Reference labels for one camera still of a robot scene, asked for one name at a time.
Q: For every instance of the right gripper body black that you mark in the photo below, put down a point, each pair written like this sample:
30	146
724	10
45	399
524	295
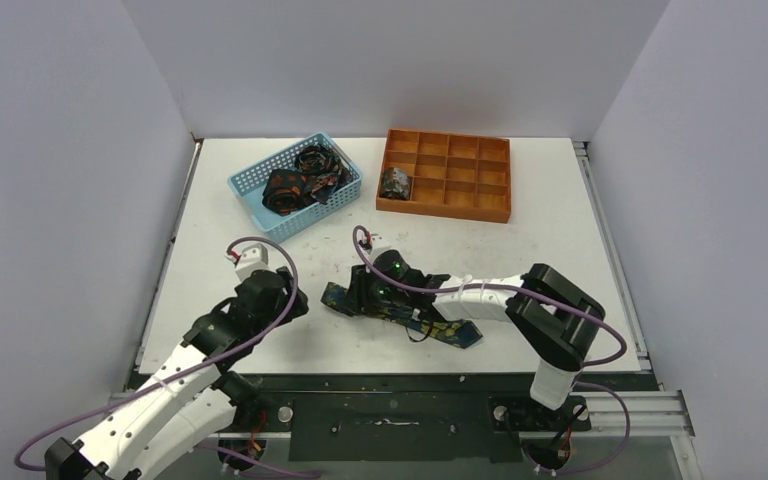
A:
363	291

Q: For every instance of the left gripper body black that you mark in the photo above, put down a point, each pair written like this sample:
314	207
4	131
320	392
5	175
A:
283	305

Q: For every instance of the blue yellow floral tie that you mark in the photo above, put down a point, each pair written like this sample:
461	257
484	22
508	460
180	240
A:
459	333

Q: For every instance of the orange wooden compartment tray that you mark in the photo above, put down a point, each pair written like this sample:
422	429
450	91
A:
454	175

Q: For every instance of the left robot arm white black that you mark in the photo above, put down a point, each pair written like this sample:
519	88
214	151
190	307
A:
194	393

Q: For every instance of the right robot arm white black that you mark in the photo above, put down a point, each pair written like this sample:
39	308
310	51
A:
556	318

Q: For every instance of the black orange patterned tie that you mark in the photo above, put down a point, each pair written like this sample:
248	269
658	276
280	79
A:
287	191

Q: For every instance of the rolled dark patterned tie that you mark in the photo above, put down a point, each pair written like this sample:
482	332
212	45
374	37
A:
395	184

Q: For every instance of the blue plastic basket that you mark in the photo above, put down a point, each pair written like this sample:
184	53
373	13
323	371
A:
248	186

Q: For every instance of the dark patterned tie in basket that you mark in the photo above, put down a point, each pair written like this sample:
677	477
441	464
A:
323	170

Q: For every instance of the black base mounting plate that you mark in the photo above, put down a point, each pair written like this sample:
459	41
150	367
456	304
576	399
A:
407	418

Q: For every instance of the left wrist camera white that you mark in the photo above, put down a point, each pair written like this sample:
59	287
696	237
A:
249	260

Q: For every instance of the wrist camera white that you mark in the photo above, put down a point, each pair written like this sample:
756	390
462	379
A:
249	260
375	245

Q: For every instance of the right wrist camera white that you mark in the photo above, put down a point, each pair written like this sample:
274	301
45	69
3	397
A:
375	245

